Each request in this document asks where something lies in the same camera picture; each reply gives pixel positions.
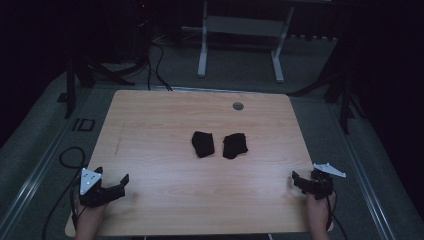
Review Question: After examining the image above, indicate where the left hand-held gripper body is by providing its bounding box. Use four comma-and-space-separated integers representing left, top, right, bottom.
78, 166, 127, 208

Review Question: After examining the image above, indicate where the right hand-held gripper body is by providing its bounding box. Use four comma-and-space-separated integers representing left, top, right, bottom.
305, 162, 347, 201

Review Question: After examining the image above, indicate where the black sock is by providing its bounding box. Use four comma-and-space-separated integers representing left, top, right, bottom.
191, 130, 216, 159
222, 132, 250, 160

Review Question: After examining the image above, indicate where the person's right hand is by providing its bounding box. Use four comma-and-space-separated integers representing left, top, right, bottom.
305, 190, 336, 231

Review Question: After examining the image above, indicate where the person's left hand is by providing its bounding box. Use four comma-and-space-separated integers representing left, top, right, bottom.
73, 195, 108, 231

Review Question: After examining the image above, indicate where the black metal stand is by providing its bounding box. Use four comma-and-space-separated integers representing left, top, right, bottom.
56, 58, 136, 120
288, 63, 366, 135

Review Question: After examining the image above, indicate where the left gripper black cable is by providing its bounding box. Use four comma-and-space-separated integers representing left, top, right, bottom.
69, 168, 85, 232

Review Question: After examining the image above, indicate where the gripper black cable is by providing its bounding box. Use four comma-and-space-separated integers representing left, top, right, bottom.
69, 168, 85, 232
325, 188, 349, 240

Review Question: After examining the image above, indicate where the black cable on floor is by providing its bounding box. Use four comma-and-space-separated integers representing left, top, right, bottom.
41, 146, 88, 240

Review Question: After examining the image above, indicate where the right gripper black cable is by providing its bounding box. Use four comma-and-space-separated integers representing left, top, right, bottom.
325, 188, 349, 240

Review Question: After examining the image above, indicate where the black cables bundle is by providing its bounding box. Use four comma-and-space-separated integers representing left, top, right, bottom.
145, 41, 174, 92

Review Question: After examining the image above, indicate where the white metal desk frame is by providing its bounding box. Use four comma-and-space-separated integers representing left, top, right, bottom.
197, 0, 296, 84

